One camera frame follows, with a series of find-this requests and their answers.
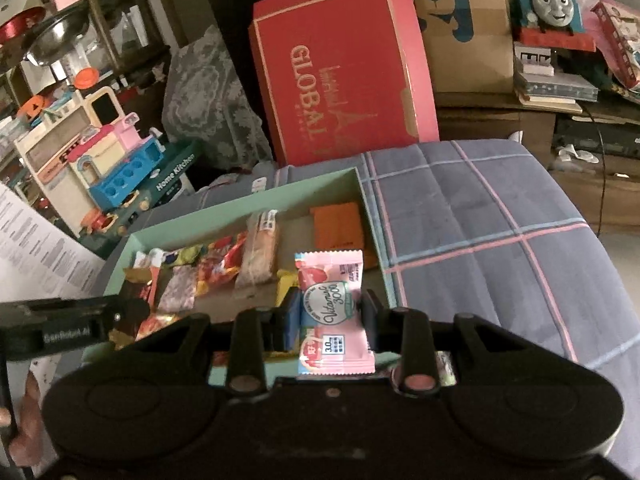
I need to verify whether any toy kitchen playset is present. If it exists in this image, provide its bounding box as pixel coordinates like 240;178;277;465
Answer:
12;85;166;238

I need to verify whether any green toy kitchen box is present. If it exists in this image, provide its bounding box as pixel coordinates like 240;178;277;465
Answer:
100;137;203;211

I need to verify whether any mint green cardboard box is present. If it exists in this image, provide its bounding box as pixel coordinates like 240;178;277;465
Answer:
82;167;399;387

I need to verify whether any cardboard box with bear print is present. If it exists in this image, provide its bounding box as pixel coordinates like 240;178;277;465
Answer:
412;0;517;95

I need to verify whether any blue toy train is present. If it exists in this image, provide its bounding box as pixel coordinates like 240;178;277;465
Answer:
507;0;598;53

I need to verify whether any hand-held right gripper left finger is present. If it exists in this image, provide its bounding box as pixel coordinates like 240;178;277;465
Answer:
160;290;303;395

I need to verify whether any red gift box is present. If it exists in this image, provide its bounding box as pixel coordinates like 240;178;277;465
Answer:
248;0;441;167

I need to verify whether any clear cracker bar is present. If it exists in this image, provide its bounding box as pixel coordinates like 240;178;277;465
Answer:
235;210;281;289

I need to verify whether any orange white snack packet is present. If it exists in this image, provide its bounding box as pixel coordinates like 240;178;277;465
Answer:
132;249;163;306

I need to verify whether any red floral snack packet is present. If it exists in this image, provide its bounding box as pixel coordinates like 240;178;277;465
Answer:
135;312;187;342

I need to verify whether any small gold foil wrapper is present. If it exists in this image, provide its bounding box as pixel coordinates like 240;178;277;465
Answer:
124;267;151;302

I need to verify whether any metal bowl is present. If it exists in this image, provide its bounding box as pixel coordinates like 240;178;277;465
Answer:
20;10;92;67

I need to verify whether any pink strawberry candy packet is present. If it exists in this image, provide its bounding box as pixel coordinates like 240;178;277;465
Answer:
294;249;375;376

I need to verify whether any wide pink patterned sachet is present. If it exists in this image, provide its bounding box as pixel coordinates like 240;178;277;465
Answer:
157;265;198;313

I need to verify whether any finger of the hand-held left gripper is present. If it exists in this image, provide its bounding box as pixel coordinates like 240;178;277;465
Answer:
102;297;151;342

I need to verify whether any stack of books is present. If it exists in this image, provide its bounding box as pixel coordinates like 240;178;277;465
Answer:
514;42;599;108

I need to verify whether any green yellow foil candy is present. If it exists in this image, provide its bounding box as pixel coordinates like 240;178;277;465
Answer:
162;246;203;267

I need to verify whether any red candy bag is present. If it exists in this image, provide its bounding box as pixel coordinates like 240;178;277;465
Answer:
195;232;248;293

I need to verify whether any gold wafer packet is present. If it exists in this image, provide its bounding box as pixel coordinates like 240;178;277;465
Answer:
276;269;301;311

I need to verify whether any person's left hand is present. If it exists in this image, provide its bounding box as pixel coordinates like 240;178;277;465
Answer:
0;370;48;469

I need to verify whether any printed instruction sheet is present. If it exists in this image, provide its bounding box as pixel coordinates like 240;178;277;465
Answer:
0;182;106;306

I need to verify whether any pink patterned box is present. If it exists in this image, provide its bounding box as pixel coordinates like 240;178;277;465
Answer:
592;0;640;92

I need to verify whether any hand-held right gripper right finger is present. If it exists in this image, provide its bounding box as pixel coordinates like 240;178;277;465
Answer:
360;287;508;395

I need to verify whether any grey lace cloth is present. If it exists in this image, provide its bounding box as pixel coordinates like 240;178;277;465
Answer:
162;25;273;171

